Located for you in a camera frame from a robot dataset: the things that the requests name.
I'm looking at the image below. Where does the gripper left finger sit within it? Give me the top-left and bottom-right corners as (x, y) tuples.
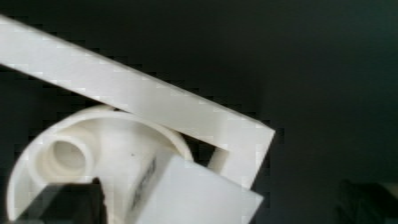
(12, 179), (107, 224)

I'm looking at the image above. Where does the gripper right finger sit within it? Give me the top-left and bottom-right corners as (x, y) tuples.
(335, 180), (398, 224)

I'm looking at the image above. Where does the white round stool seat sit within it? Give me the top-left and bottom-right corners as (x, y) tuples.
(8, 105), (193, 224)

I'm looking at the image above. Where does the white stool leg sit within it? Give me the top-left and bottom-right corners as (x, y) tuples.
(127, 155), (264, 224)

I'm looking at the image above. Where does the white right fence piece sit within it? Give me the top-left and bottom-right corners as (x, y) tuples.
(0, 15), (276, 187)

